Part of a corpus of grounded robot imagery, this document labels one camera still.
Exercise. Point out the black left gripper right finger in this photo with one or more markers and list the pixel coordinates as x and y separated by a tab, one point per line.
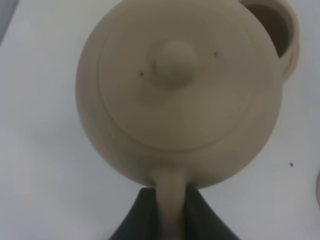
201	222

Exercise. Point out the beige ceramic teapot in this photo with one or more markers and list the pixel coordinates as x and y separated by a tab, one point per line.
178	93

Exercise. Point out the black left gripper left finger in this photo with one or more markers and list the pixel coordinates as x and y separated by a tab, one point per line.
142	222

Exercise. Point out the beige near teacup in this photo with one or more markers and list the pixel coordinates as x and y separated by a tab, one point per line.
281	23

